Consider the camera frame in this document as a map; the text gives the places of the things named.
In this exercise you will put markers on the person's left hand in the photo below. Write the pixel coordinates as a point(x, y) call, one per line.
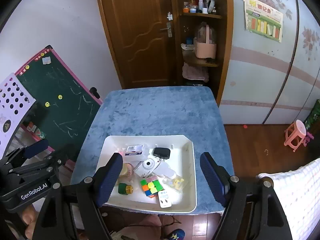
point(29, 217)

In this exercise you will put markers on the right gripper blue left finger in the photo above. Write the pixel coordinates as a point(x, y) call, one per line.
point(106, 178)

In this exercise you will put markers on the white toy camera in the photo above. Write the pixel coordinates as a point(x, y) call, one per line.
point(146, 167)

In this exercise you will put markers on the wooden corner shelf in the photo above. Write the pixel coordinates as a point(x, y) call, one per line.
point(218, 14)

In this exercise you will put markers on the pink hair roller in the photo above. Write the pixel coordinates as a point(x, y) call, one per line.
point(121, 151)

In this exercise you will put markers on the white checked pillow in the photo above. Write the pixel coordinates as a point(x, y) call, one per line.
point(298, 193)

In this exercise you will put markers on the wall poster chart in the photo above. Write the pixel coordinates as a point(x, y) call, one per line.
point(264, 20)

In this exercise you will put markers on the white perforated plastic panel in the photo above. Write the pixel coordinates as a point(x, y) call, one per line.
point(16, 102)

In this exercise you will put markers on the black plug adapter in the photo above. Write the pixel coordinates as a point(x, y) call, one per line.
point(162, 153)

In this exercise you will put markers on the yellow toy in bag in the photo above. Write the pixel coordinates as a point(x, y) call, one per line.
point(177, 183)

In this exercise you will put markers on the white power adapter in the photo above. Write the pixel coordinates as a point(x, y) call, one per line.
point(164, 199)

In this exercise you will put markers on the folded pink towel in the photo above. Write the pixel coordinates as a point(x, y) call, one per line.
point(195, 73)

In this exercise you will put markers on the pink storage basket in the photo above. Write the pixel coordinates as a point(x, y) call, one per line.
point(205, 42)

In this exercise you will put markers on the green chalkboard pink frame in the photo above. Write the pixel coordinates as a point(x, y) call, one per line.
point(65, 108)

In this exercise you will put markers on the colourful rubik's cube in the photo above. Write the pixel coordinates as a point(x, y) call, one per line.
point(151, 186)

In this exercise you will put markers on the pink plastic stool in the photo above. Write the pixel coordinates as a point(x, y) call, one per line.
point(296, 135)

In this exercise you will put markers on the white plastic tray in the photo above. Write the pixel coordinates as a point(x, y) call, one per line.
point(182, 161)

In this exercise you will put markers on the brown wooden door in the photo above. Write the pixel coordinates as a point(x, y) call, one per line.
point(141, 41)

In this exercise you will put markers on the black clamp knob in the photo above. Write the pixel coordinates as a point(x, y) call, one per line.
point(94, 92)

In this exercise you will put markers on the blue fuzzy table mat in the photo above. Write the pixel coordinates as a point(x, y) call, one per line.
point(186, 110)

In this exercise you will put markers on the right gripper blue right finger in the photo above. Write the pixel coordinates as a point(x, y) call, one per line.
point(216, 177)

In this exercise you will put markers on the clear labelled plastic box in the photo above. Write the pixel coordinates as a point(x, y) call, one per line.
point(135, 151)

